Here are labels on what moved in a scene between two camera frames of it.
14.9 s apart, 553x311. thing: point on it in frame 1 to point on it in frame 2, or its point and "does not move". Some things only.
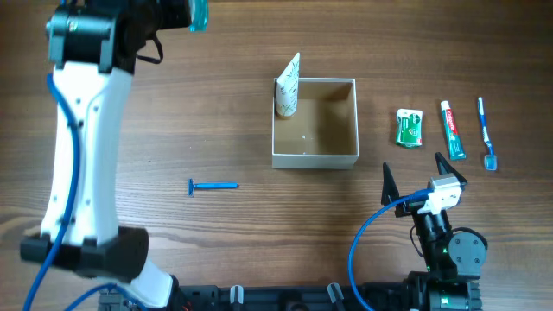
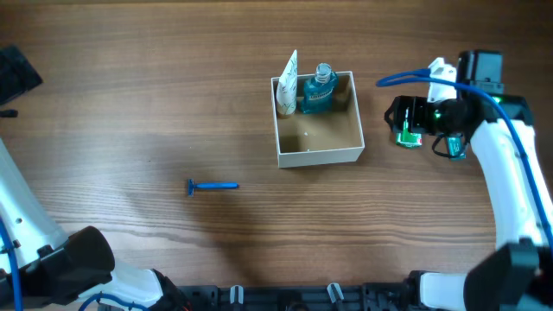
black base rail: [278, 297] does not move
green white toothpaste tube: [454, 140] does not move
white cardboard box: [323, 131] does not move
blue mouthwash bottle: [199, 15] to [318, 90]
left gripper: [180, 14] to [16, 72]
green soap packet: [409, 128] does not move
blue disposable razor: [192, 185] does not move
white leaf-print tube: [287, 89] does not move
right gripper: [390, 191] to [416, 105]
